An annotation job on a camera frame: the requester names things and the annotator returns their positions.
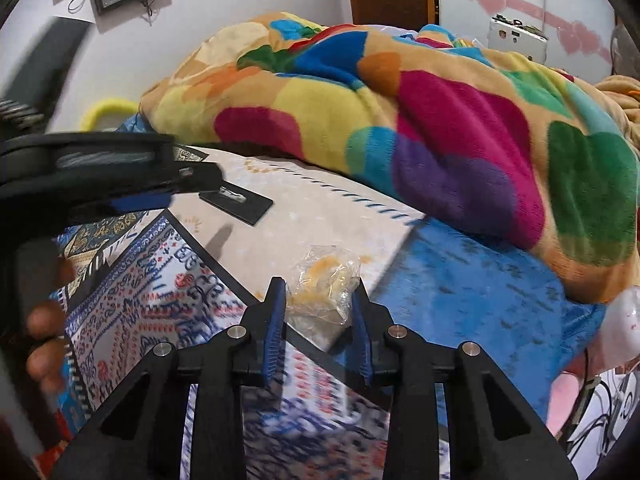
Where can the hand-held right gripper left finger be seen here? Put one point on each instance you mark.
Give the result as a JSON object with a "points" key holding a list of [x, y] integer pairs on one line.
{"points": [[272, 340]]}

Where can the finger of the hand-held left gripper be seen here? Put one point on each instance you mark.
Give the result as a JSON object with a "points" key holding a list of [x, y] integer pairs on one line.
{"points": [[145, 180]]}

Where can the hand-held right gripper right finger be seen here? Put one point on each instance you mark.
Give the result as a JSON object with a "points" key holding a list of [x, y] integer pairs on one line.
{"points": [[362, 342]]}

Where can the clear plastic wrapper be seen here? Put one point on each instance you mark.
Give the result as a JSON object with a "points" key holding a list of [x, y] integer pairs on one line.
{"points": [[322, 285]]}

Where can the person's left hand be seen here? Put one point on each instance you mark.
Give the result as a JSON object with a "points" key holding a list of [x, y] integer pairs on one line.
{"points": [[45, 320]]}

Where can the black card with metal clip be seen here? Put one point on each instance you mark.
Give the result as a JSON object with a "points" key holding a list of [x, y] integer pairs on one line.
{"points": [[240, 207]]}

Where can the blue fuzzy mat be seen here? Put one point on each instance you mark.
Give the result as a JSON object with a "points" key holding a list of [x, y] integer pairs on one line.
{"points": [[465, 300]]}

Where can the patterned printed bedsheet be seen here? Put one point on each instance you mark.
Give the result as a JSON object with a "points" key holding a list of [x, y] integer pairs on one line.
{"points": [[150, 300]]}

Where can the colourful patchwork fleece blanket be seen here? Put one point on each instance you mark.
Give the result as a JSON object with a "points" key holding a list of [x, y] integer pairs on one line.
{"points": [[400, 135]]}

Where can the white soft object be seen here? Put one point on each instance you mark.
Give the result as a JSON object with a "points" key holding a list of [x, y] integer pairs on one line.
{"points": [[622, 330]]}

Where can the white box device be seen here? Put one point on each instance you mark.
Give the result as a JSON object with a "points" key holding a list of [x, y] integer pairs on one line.
{"points": [[517, 32]]}

